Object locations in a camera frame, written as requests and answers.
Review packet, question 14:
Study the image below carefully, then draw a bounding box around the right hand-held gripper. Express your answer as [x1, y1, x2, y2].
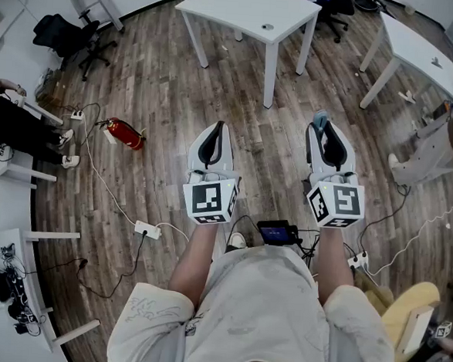
[299, 120, 371, 232]

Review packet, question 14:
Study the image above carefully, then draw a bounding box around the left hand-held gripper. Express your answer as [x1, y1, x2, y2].
[179, 118, 247, 228]

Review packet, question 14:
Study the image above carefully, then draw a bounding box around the person's left forearm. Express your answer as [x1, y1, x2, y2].
[167, 219, 225, 312]

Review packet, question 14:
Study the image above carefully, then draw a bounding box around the person's right forearm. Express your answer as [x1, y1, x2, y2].
[313, 223, 360, 308]

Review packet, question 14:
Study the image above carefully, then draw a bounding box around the red fire extinguisher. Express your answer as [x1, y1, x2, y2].
[93, 115, 149, 151]

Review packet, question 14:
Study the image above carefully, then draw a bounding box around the person's white shoe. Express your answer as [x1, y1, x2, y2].
[228, 232, 249, 251]

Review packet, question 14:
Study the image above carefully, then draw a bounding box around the black screen device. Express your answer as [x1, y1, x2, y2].
[255, 218, 300, 248]

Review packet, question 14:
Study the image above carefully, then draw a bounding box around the long white power strip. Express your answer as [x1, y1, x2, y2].
[134, 219, 164, 239]

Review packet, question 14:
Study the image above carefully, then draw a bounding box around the white power strip with plugs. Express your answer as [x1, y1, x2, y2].
[347, 249, 370, 271]

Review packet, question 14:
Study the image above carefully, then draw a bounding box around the white table with small scraps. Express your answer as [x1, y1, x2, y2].
[357, 9, 453, 116]

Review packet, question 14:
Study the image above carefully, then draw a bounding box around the white square table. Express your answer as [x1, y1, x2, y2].
[168, 0, 323, 113]

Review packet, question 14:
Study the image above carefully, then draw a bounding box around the black office chair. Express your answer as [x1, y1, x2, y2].
[29, 12, 121, 84]
[293, 0, 356, 45]

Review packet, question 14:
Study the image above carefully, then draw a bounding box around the person's cream printed shirt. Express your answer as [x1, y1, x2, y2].
[106, 234, 402, 362]

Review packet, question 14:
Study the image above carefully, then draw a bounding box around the yellow cushion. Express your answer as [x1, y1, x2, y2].
[349, 269, 443, 362]

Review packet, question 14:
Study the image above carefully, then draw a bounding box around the brown cardboard box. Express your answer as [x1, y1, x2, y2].
[34, 68, 71, 107]

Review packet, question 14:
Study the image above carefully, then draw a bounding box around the white wooden board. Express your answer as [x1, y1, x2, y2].
[395, 303, 435, 357]

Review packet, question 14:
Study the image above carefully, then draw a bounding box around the white side desk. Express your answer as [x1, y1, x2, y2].
[0, 94, 66, 191]

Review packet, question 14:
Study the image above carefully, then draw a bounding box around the white floor cable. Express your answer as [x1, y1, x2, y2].
[74, 117, 146, 228]

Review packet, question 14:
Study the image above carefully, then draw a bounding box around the white coiled cable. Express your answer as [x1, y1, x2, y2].
[366, 194, 453, 282]

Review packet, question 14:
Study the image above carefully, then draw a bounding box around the white desk with cable tangle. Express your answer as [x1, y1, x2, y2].
[0, 226, 107, 357]

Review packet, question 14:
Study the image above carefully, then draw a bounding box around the tangle of black cables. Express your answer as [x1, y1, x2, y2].
[0, 242, 49, 337]

